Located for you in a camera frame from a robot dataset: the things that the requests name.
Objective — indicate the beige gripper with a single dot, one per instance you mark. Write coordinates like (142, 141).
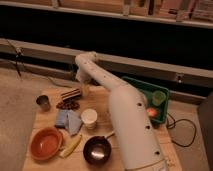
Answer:
(85, 89)

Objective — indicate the striped brown eraser block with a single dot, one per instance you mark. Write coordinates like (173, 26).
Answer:
(71, 94)

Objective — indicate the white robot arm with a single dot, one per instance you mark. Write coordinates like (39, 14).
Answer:
(138, 144)

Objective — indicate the dark brown bowl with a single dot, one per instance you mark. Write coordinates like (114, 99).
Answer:
(97, 150)

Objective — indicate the red bowl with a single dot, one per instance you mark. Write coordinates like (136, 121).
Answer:
(46, 143)

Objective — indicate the brown grape bunch toy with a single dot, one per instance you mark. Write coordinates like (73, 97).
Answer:
(69, 105)

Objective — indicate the white paper cup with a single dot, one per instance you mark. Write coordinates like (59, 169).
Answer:
(89, 118)

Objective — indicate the blue cloth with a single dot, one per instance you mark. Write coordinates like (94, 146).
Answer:
(69, 120)

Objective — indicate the metal cup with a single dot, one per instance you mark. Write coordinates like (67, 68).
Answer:
(43, 102)

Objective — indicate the wooden board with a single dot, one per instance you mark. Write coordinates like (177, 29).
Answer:
(96, 99)

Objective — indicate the yellow banana toy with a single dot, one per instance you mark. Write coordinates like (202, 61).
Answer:
(74, 142)

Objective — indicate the green plastic tray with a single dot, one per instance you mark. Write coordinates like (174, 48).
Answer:
(148, 89)

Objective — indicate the orange fruit toy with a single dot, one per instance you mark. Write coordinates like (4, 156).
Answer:
(152, 112)

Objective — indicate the green cup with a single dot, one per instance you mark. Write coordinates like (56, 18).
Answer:
(158, 97)

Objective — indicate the green handled dish brush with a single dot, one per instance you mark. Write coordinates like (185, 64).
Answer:
(109, 135)

